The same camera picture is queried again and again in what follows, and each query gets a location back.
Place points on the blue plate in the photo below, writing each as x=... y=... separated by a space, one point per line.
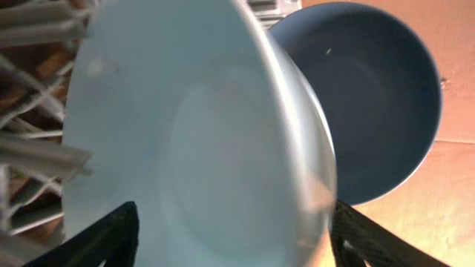
x=379 y=89

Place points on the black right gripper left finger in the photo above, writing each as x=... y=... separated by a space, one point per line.
x=111 y=241

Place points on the light blue rice bowl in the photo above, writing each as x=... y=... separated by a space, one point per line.
x=191 y=110

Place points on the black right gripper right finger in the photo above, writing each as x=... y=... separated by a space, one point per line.
x=357 y=241

